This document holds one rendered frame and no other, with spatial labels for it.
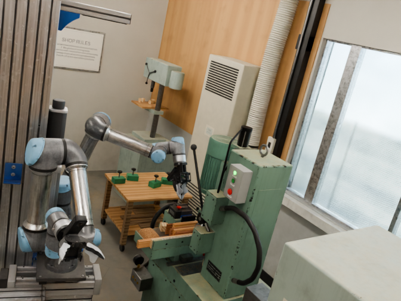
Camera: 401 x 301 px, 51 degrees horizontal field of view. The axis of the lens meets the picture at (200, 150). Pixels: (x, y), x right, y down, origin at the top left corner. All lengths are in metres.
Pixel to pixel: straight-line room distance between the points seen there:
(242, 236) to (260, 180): 0.29
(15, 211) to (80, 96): 3.07
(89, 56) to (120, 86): 0.55
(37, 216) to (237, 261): 0.95
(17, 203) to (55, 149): 0.43
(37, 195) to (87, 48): 3.25
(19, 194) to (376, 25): 2.51
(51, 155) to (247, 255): 1.03
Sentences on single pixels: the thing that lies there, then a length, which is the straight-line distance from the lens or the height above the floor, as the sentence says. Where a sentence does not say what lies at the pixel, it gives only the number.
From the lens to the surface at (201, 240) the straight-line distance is 2.15.
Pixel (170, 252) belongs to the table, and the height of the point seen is 0.87.
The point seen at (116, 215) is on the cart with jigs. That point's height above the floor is 0.18.
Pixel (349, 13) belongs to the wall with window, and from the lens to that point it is 3.41.
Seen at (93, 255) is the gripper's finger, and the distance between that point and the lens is 1.59.
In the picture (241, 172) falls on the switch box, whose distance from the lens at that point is 1.89.
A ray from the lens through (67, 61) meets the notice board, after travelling 4.97.
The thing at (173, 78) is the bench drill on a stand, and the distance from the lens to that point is 4.29.
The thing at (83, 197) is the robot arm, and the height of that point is 1.26.
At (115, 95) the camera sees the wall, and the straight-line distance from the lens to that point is 5.28.
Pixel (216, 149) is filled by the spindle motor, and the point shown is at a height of 1.47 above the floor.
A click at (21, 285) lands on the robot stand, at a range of 2.20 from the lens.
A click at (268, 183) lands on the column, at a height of 1.43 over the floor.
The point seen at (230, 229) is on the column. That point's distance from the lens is 2.08.
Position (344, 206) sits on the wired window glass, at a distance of 3.40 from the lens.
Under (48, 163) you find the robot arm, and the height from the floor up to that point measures 1.37.
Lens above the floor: 2.07
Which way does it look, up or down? 17 degrees down
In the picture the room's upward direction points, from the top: 13 degrees clockwise
